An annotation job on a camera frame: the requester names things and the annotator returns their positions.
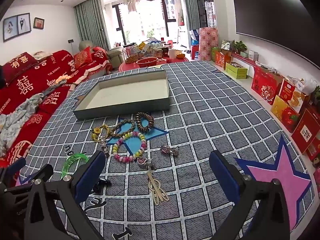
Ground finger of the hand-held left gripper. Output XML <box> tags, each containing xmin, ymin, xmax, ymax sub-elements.
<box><xmin>8</xmin><ymin>157</ymin><xmax>26</xmax><ymax>173</ymax></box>
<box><xmin>41</xmin><ymin>164</ymin><xmax>54</xmax><ymax>181</ymax></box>

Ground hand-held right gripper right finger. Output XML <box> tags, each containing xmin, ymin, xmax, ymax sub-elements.
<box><xmin>209</xmin><ymin>151</ymin><xmax>298</xmax><ymax>240</ymax></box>

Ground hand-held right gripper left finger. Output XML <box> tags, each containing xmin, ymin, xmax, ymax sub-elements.
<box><xmin>24</xmin><ymin>151</ymin><xmax>106</xmax><ymax>240</ymax></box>

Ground green translucent bracelet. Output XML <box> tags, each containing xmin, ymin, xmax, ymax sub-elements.
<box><xmin>62</xmin><ymin>152</ymin><xmax>90</xmax><ymax>180</ymax></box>

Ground silver star hair clip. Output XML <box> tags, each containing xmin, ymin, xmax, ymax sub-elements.
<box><xmin>100</xmin><ymin>135</ymin><xmax>111</xmax><ymax>157</ymax></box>

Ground yellow hair tie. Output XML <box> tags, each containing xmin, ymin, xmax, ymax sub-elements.
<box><xmin>91</xmin><ymin>124</ymin><xmax>111</xmax><ymax>142</ymax></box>

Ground silver rhinestone hair clip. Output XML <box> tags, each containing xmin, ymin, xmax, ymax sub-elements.
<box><xmin>160</xmin><ymin>144</ymin><xmax>179</xmax><ymax>157</ymax></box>

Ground beige hair clip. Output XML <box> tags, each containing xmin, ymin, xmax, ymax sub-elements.
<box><xmin>147</xmin><ymin>170</ymin><xmax>170</xmax><ymax>202</ymax></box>

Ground brown coil hair tie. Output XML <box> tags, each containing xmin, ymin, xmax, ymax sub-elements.
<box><xmin>135</xmin><ymin>112</ymin><xmax>155</xmax><ymax>133</ymax></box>

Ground grey-green shallow cardboard box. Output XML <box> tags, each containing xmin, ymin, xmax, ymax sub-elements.
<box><xmin>73</xmin><ymin>69</ymin><xmax>171</xmax><ymax>121</ymax></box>

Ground pale blue-grey cloth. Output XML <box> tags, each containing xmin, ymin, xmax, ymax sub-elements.
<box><xmin>0</xmin><ymin>92</ymin><xmax>46</xmax><ymax>157</ymax></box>

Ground grey checked blanket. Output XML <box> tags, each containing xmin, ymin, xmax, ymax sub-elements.
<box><xmin>19</xmin><ymin>61</ymin><xmax>315</xmax><ymax>240</ymax></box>

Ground red sofa cover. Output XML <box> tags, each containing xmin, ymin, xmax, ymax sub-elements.
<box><xmin>0</xmin><ymin>47</ymin><xmax>113</xmax><ymax>168</ymax></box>

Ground yellow red fruit box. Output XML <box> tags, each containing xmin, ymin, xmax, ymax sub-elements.
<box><xmin>271</xmin><ymin>95</ymin><xmax>300</xmax><ymax>133</ymax></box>

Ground grey braided cloth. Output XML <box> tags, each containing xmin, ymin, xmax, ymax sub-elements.
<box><xmin>42</xmin><ymin>75</ymin><xmax>73</xmax><ymax>98</ymax></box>

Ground red box with white label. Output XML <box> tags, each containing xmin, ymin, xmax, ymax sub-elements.
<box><xmin>291</xmin><ymin>109</ymin><xmax>320</xmax><ymax>155</ymax></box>

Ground red floral gift box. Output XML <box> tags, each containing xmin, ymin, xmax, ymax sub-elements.
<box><xmin>251</xmin><ymin>66</ymin><xmax>283</xmax><ymax>105</ymax></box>

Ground red lettered pillow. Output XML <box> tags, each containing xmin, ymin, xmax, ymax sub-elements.
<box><xmin>0</xmin><ymin>52</ymin><xmax>38</xmax><ymax>83</ymax></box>

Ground green gift boxes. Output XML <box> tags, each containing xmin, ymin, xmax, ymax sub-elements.
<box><xmin>225</xmin><ymin>62</ymin><xmax>248</xmax><ymax>79</ymax></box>

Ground red waffle print box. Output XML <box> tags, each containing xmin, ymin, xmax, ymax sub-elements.
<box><xmin>278</xmin><ymin>79</ymin><xmax>308</xmax><ymax>113</ymax></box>

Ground round red rug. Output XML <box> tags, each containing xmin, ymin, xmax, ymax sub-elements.
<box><xmin>119</xmin><ymin>56</ymin><xmax>189</xmax><ymax>74</ymax></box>

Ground red gift bag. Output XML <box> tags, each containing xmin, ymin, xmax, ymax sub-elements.
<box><xmin>215</xmin><ymin>51</ymin><xmax>232</xmax><ymax>68</ymax></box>

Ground red embroidered pillow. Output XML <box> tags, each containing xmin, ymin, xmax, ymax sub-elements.
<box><xmin>74</xmin><ymin>47</ymin><xmax>93</xmax><ymax>69</ymax></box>

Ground beige armchair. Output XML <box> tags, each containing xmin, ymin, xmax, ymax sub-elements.
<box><xmin>79</xmin><ymin>40</ymin><xmax>126</xmax><ymax>68</ymax></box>

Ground red plastic colander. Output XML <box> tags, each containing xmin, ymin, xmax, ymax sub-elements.
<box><xmin>136</xmin><ymin>57</ymin><xmax>159</xmax><ymax>68</ymax></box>

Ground red plastic stool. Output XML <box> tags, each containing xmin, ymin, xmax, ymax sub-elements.
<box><xmin>190</xmin><ymin>45</ymin><xmax>201</xmax><ymax>61</ymax></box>

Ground potted green plant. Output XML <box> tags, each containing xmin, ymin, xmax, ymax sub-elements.
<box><xmin>231</xmin><ymin>40</ymin><xmax>248</xmax><ymax>55</ymax></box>

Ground large framed photo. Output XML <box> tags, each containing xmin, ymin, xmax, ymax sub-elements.
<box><xmin>3</xmin><ymin>16</ymin><xmax>18</xmax><ymax>42</ymax></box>

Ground medium framed photo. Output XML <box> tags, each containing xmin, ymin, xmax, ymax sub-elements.
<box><xmin>17</xmin><ymin>13</ymin><xmax>32</xmax><ymax>34</ymax></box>

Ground grey-green curtain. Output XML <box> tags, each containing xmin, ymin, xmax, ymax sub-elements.
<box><xmin>181</xmin><ymin>0</ymin><xmax>201</xmax><ymax>30</ymax></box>
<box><xmin>74</xmin><ymin>0</ymin><xmax>109</xmax><ymax>51</ymax></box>

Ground black television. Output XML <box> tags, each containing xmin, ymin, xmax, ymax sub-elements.
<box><xmin>231</xmin><ymin>0</ymin><xmax>320</xmax><ymax>70</ymax></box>

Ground colourful glass bead bracelet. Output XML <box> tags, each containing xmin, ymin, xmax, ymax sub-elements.
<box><xmin>112</xmin><ymin>131</ymin><xmax>147</xmax><ymax>163</ymax></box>

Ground brown braided bracelet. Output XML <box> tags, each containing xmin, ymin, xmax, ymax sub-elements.
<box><xmin>110</xmin><ymin>119</ymin><xmax>137</xmax><ymax>139</ymax></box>

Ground red wall shelf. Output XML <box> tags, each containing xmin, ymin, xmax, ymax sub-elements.
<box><xmin>231</xmin><ymin>52</ymin><xmax>263</xmax><ymax>67</ymax></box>

